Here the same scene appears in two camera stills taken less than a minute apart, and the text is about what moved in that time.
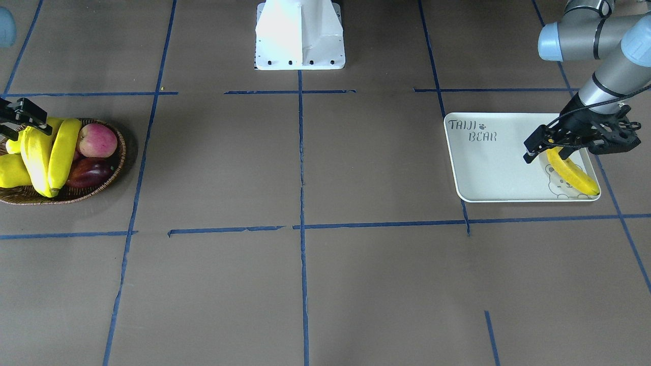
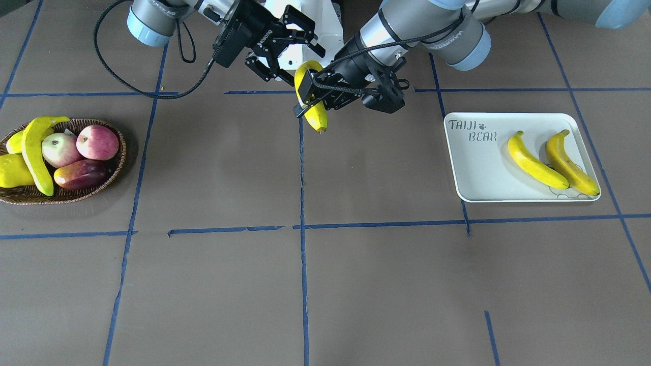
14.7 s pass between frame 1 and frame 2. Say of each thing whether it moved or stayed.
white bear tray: stayed
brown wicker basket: stayed
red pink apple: stayed
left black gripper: moved
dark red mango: stayed
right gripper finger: moved
